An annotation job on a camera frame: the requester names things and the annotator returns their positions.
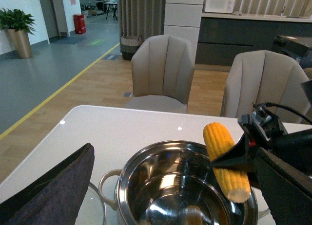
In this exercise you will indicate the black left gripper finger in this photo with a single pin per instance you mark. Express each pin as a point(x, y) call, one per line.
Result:
point(56, 197)

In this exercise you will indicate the glass pot lid with knob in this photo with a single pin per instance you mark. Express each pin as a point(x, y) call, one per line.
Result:
point(92, 210)

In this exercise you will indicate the dark kitchen counter cabinet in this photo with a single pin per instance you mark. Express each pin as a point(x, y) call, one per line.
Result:
point(222, 37)

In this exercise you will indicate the red fire extinguisher box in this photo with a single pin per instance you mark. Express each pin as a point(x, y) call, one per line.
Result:
point(79, 23)

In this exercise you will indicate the beige upholstered chair right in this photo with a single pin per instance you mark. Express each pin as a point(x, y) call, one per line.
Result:
point(264, 76)

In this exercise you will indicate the beige upholstered chair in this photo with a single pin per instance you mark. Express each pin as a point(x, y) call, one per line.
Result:
point(162, 74)
point(264, 76)

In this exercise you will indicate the gold plant pot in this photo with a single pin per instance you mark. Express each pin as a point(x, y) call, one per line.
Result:
point(21, 42)

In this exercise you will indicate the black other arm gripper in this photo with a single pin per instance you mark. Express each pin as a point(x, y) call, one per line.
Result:
point(279, 164)

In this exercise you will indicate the woven basket with handles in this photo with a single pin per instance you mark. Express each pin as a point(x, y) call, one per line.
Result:
point(129, 45)

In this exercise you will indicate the green potted plant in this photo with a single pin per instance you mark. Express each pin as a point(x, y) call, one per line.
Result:
point(17, 20)

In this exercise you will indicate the white microwave oven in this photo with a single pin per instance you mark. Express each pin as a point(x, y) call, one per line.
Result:
point(218, 6)

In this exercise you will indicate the yellow corn cob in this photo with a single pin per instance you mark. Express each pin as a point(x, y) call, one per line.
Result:
point(234, 184)

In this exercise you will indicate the distant black table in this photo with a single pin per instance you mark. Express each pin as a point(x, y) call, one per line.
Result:
point(111, 9)

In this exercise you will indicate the beige upholstered chair left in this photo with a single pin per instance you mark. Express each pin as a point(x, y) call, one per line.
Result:
point(162, 74)

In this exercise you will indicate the black appliance at right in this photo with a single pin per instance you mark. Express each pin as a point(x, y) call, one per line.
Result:
point(298, 48)

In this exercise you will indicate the pale green electric cooking pot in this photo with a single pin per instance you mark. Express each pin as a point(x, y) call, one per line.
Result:
point(172, 183)

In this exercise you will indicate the white panelled pillar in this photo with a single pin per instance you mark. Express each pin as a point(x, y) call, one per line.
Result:
point(182, 19)

